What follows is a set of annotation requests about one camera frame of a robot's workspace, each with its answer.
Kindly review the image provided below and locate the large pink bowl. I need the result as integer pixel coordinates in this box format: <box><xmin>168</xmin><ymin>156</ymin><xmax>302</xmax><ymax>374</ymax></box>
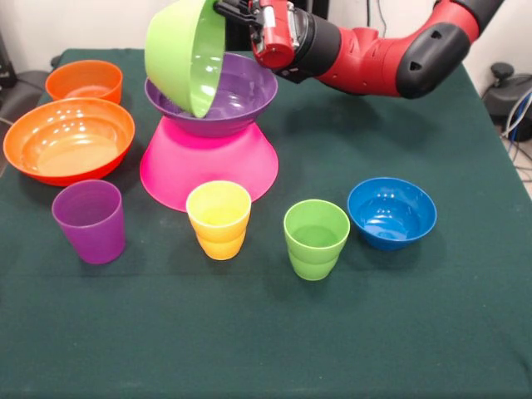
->
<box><xmin>139</xmin><ymin>116</ymin><xmax>279</xmax><ymax>213</ymax></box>

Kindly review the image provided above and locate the black wall cable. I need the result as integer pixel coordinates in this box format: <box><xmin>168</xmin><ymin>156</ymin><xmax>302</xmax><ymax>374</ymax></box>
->
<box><xmin>360</xmin><ymin>0</ymin><xmax>388</xmax><ymax>32</ymax></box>

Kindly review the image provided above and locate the tangle of cables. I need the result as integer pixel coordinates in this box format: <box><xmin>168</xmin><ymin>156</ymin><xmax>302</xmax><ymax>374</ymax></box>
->
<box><xmin>500</xmin><ymin>91</ymin><xmax>532</xmax><ymax>184</ymax></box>

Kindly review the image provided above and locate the yellow cup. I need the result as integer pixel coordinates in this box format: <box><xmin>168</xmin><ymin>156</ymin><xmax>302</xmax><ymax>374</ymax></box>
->
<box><xmin>185</xmin><ymin>180</ymin><xmax>252</xmax><ymax>261</ymax></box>

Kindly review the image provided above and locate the small orange bowl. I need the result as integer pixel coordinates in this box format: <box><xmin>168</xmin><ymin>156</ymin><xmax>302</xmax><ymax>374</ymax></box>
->
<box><xmin>45</xmin><ymin>59</ymin><xmax>124</xmax><ymax>105</ymax></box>

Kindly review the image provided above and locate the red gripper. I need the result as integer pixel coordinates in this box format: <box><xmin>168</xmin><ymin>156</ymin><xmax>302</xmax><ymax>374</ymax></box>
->
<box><xmin>213</xmin><ymin>0</ymin><xmax>299</xmax><ymax>70</ymax></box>

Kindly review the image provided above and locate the purple cup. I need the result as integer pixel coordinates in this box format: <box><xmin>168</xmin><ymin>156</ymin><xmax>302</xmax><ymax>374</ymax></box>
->
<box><xmin>51</xmin><ymin>179</ymin><xmax>127</xmax><ymax>265</ymax></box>

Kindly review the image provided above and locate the blue bowl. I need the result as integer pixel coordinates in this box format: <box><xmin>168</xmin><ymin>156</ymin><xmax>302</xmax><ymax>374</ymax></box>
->
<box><xmin>347</xmin><ymin>176</ymin><xmax>438</xmax><ymax>251</ymax></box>

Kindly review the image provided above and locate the green cup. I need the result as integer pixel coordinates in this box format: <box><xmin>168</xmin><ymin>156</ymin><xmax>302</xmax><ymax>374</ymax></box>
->
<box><xmin>283</xmin><ymin>199</ymin><xmax>351</xmax><ymax>282</ymax></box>

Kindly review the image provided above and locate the dark green tablecloth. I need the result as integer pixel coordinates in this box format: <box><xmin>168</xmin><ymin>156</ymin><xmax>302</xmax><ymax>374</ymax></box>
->
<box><xmin>0</xmin><ymin>48</ymin><xmax>532</xmax><ymax>399</ymax></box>

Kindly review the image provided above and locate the large orange bowl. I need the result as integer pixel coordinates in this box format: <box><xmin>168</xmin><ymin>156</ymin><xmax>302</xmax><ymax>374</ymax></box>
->
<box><xmin>2</xmin><ymin>97</ymin><xmax>136</xmax><ymax>187</ymax></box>

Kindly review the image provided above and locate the purple bowl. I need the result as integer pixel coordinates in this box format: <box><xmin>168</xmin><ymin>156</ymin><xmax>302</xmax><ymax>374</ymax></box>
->
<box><xmin>144</xmin><ymin>52</ymin><xmax>278</xmax><ymax>139</ymax></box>

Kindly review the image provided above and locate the green bowl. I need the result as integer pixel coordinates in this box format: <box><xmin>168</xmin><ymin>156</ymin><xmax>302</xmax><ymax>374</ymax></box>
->
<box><xmin>144</xmin><ymin>0</ymin><xmax>228</xmax><ymax>120</ymax></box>

